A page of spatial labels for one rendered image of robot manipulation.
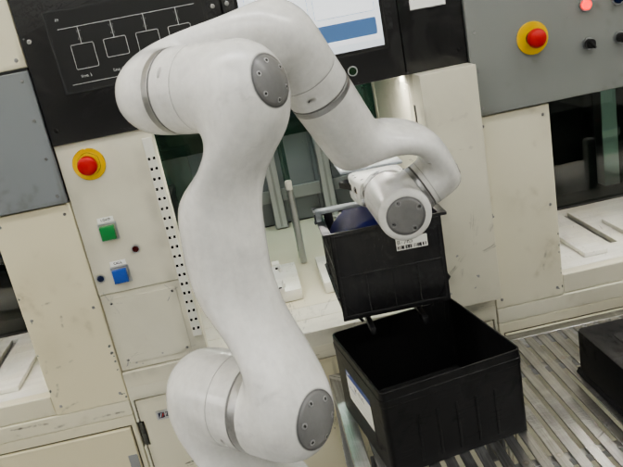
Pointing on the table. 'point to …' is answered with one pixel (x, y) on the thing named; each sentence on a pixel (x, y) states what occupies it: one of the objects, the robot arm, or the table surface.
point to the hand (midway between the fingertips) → (368, 172)
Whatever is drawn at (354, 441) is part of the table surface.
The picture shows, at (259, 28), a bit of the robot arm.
